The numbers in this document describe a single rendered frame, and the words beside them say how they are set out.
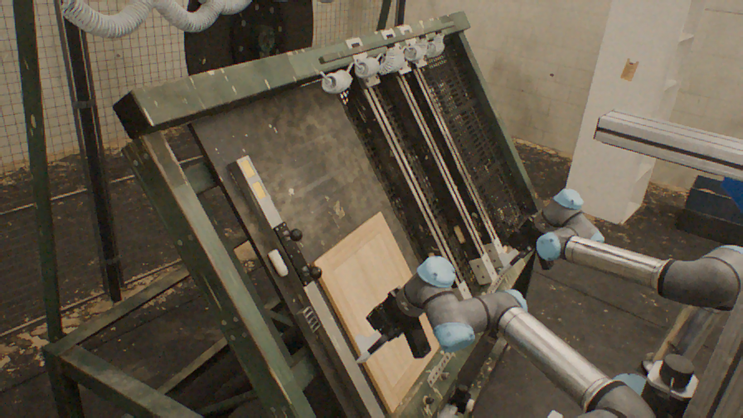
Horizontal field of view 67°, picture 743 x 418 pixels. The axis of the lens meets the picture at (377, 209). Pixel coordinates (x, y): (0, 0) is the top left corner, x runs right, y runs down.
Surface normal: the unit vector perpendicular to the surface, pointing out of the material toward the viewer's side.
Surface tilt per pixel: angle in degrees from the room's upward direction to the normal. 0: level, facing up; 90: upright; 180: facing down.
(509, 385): 0
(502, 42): 90
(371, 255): 55
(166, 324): 0
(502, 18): 90
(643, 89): 90
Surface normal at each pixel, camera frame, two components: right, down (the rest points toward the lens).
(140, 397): 0.07, -0.89
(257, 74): 0.76, -0.28
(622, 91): -0.63, 0.31
